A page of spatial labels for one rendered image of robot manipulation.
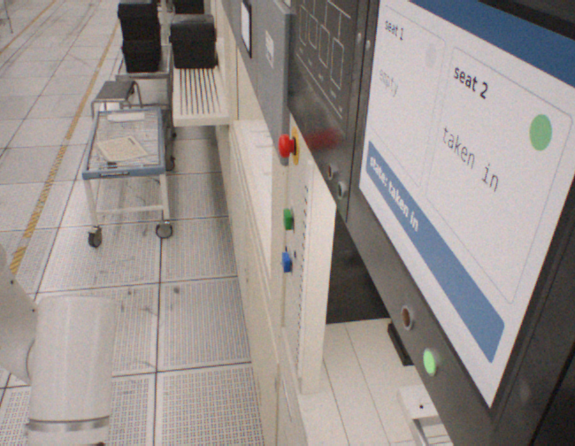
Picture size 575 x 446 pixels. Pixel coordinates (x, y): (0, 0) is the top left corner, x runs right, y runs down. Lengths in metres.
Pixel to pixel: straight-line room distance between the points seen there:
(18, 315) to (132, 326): 1.89
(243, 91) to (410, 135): 1.96
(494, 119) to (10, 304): 0.56
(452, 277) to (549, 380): 0.11
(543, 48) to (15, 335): 0.62
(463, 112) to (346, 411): 0.83
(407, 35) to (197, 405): 1.94
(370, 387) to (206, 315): 1.54
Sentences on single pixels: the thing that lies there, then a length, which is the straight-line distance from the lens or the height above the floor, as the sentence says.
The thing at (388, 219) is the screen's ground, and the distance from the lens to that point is 0.48.
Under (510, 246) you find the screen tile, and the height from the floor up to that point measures 1.57.
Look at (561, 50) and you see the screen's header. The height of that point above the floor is 1.67.
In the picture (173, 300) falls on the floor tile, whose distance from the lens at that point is 2.69.
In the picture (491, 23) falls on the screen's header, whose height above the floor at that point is 1.67.
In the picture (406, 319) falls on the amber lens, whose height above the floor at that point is 1.43.
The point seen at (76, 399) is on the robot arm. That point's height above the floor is 1.28.
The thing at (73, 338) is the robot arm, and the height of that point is 1.32.
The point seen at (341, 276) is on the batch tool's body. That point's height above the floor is 1.01.
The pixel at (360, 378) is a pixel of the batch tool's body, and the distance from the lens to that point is 1.17.
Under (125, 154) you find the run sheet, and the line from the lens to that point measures 3.07.
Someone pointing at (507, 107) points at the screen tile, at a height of 1.64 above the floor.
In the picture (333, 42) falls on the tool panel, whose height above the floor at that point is 1.58.
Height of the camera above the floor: 1.73
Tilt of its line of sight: 33 degrees down
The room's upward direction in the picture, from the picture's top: 2 degrees clockwise
